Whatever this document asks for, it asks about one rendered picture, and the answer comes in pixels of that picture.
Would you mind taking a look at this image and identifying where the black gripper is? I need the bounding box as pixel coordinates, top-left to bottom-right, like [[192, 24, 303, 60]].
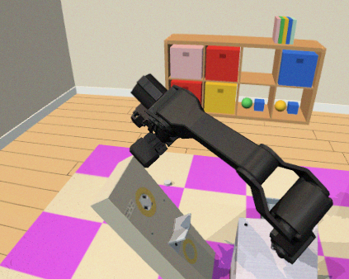
[[130, 126, 180, 168]]

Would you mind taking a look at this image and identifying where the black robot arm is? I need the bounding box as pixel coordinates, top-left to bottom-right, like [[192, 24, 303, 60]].
[[130, 74, 333, 265]]

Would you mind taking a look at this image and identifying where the grey cylinder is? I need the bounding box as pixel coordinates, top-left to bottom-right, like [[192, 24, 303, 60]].
[[139, 194, 152, 210]]

